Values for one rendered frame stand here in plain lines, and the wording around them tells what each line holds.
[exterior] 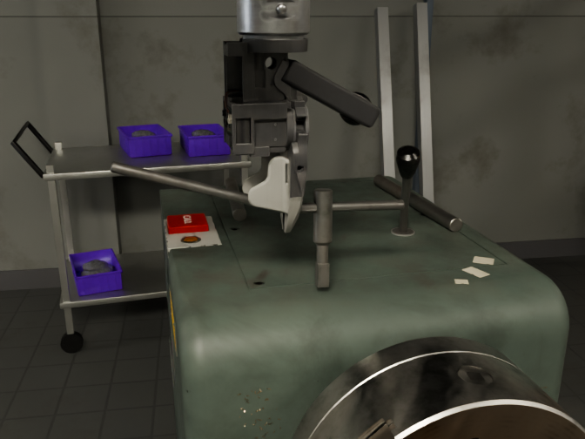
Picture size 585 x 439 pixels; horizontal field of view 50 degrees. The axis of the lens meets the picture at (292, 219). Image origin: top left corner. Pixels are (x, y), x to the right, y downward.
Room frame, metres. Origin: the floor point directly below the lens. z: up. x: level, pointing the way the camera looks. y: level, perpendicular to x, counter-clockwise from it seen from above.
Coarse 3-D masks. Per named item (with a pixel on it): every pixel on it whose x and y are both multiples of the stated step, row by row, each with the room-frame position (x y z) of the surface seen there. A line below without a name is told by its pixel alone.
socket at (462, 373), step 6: (462, 372) 0.53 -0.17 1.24; (468, 372) 0.53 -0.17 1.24; (474, 372) 0.53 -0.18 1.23; (480, 372) 0.54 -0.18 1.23; (462, 378) 0.52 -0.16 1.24; (468, 378) 0.52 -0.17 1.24; (474, 378) 0.53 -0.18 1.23; (480, 378) 0.53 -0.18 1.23; (486, 378) 0.52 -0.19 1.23; (480, 384) 0.51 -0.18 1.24
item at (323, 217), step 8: (320, 192) 0.68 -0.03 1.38; (328, 192) 0.68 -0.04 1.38; (320, 200) 0.68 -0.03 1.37; (328, 200) 0.68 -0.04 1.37; (320, 208) 0.68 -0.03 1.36; (328, 208) 0.68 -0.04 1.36; (320, 216) 0.68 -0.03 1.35; (328, 216) 0.68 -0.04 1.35; (320, 224) 0.68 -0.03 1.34; (328, 224) 0.68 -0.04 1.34; (320, 232) 0.67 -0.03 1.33; (328, 232) 0.68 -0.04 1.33; (320, 240) 0.67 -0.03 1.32; (328, 240) 0.67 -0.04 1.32; (320, 248) 0.67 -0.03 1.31; (320, 256) 0.67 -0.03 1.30; (320, 264) 0.67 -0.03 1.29; (328, 264) 0.67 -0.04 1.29; (320, 272) 0.67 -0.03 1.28; (328, 272) 0.67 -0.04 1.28; (320, 280) 0.67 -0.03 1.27; (328, 280) 0.67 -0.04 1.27
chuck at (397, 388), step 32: (384, 384) 0.53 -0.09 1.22; (416, 384) 0.52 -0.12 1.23; (448, 384) 0.51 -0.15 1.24; (512, 384) 0.52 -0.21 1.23; (352, 416) 0.51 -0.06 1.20; (384, 416) 0.49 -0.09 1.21; (416, 416) 0.48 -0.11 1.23; (448, 416) 0.47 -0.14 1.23; (480, 416) 0.48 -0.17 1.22; (512, 416) 0.49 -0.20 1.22; (544, 416) 0.49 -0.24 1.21
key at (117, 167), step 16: (128, 176) 0.64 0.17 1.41; (144, 176) 0.64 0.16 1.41; (160, 176) 0.65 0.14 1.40; (208, 192) 0.66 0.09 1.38; (224, 192) 0.66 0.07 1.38; (240, 192) 0.67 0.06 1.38; (304, 208) 0.68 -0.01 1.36; (336, 208) 0.69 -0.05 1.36; (352, 208) 0.69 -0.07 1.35; (368, 208) 0.70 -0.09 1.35; (384, 208) 0.70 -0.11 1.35; (400, 208) 0.71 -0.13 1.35
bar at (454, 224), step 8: (376, 176) 1.15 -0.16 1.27; (376, 184) 1.14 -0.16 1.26; (384, 184) 1.11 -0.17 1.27; (392, 184) 1.09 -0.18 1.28; (392, 192) 1.08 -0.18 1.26; (400, 192) 1.05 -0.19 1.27; (416, 200) 0.99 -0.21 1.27; (424, 200) 0.98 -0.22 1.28; (416, 208) 0.99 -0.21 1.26; (424, 208) 0.96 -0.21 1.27; (432, 208) 0.95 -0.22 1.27; (440, 208) 0.94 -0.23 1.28; (432, 216) 0.94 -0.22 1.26; (440, 216) 0.92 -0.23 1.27; (448, 216) 0.90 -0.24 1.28; (440, 224) 0.92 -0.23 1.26; (448, 224) 0.89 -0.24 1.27; (456, 224) 0.89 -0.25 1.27
